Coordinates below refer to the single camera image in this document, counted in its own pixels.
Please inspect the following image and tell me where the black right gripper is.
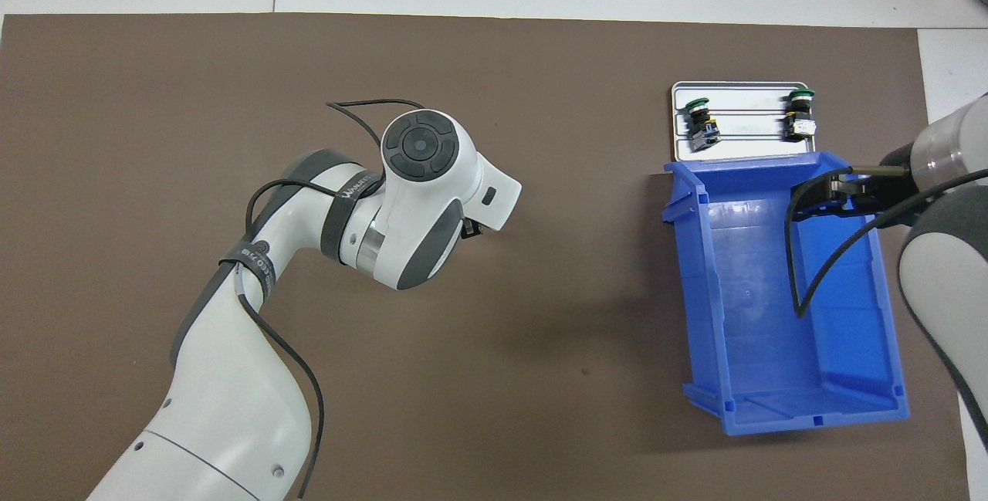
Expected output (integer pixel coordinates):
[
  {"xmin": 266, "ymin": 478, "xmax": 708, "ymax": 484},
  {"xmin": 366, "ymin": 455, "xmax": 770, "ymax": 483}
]
[{"xmin": 791, "ymin": 144, "xmax": 927, "ymax": 225}]

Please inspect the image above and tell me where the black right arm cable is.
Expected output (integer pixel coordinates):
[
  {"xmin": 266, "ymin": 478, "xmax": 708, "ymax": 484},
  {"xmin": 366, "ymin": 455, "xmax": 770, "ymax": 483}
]
[{"xmin": 785, "ymin": 169, "xmax": 988, "ymax": 319}]

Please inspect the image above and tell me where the green push button switch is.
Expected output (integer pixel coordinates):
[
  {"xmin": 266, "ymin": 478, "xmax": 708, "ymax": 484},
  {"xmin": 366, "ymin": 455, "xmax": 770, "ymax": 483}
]
[
  {"xmin": 782, "ymin": 89, "xmax": 817, "ymax": 142},
  {"xmin": 684, "ymin": 98, "xmax": 722, "ymax": 153}
]

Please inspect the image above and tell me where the grey metal tray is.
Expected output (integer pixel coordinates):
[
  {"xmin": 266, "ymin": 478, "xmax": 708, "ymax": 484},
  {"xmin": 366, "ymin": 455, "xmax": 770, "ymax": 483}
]
[{"xmin": 670, "ymin": 81, "xmax": 813, "ymax": 163}]

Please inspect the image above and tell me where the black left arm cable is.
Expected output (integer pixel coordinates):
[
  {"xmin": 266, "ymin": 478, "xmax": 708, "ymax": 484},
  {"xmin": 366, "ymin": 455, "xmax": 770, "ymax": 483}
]
[{"xmin": 218, "ymin": 100, "xmax": 427, "ymax": 501}]

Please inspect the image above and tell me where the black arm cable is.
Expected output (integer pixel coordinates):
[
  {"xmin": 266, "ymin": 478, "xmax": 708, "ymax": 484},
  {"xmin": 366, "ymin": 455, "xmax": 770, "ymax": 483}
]
[
  {"xmin": 218, "ymin": 100, "xmax": 427, "ymax": 501},
  {"xmin": 785, "ymin": 169, "xmax": 988, "ymax": 319}
]

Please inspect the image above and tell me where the brown table mat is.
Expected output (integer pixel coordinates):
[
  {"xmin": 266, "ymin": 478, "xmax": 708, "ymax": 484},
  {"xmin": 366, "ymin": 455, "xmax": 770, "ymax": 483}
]
[{"xmin": 0, "ymin": 13, "xmax": 972, "ymax": 501}]

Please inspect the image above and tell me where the blue plastic storage bin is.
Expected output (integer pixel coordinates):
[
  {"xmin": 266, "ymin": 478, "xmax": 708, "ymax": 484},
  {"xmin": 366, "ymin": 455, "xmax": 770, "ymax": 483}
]
[{"xmin": 661, "ymin": 151, "xmax": 910, "ymax": 437}]

